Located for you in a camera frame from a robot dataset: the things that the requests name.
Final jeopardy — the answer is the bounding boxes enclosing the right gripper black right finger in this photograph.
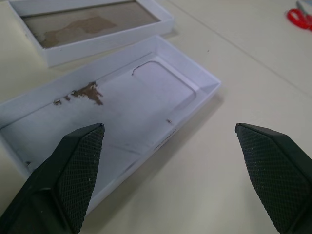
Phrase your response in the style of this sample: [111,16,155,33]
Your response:
[234,122,312,234]

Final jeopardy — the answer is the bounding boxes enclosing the red-handled scissors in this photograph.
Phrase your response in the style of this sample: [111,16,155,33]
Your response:
[285,0,312,31]

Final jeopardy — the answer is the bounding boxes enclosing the white box tray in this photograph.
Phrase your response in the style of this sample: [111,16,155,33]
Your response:
[0,35,222,215]

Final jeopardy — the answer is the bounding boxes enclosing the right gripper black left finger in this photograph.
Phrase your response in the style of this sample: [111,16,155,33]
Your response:
[0,123,106,234]

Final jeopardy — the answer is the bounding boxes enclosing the blue phone box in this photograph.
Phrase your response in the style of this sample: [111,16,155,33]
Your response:
[8,0,174,68]

